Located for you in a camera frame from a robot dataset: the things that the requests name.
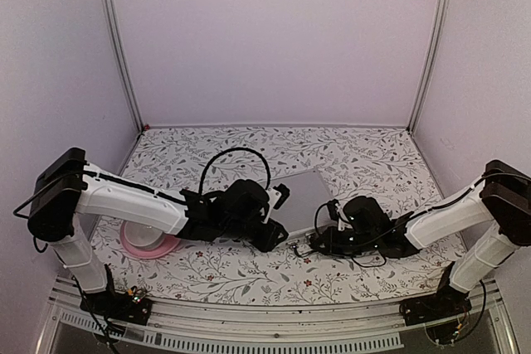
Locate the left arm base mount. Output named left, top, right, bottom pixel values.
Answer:
left=80, top=264, right=153, bottom=326

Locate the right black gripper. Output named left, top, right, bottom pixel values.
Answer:
left=310, top=226, right=379, bottom=259

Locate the left aluminium frame post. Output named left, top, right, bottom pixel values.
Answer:
left=101, top=0, right=144, bottom=133

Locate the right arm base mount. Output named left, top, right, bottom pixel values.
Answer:
left=399, top=262, right=471, bottom=326

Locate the right aluminium frame post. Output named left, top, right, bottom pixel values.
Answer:
left=407, top=0, right=450, bottom=136

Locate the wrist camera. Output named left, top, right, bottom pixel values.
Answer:
left=262, top=183, right=290, bottom=224
left=326, top=199, right=345, bottom=231

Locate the aluminium poker case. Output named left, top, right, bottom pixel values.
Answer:
left=270, top=168, right=334, bottom=257

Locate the aluminium frame post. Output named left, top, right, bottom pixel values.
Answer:
left=407, top=0, right=450, bottom=136
left=101, top=0, right=144, bottom=133

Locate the pink plate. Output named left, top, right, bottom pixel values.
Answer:
left=119, top=221, right=180, bottom=259

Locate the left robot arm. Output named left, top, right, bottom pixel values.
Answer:
left=12, top=148, right=290, bottom=316

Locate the left black cable loop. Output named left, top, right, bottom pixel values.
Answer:
left=197, top=148, right=271, bottom=197

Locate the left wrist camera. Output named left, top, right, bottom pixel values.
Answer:
left=262, top=183, right=290, bottom=224

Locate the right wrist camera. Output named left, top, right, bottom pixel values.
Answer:
left=326, top=199, right=345, bottom=231

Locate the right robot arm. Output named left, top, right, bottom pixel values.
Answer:
left=309, top=160, right=530, bottom=318

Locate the white bowl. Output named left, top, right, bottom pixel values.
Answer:
left=123, top=221, right=164, bottom=250

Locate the front aluminium rail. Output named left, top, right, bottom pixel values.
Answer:
left=38, top=281, right=519, bottom=353

